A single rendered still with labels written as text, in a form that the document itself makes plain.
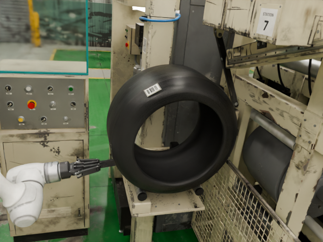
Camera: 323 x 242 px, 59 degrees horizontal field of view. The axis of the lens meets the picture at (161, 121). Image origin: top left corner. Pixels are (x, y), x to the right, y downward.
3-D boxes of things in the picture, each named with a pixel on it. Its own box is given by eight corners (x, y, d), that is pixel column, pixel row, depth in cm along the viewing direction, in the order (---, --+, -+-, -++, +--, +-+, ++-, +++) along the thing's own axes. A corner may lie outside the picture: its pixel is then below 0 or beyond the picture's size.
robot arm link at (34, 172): (49, 173, 131) (48, 195, 121) (13, 178, 128) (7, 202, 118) (44, 155, 125) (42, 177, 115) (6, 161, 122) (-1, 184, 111)
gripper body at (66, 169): (58, 169, 120) (80, 165, 122) (59, 158, 127) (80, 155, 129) (61, 183, 123) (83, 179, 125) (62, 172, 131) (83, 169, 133)
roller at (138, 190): (128, 153, 160) (135, 154, 162) (125, 160, 161) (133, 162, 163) (139, 192, 129) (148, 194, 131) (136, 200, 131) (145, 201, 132)
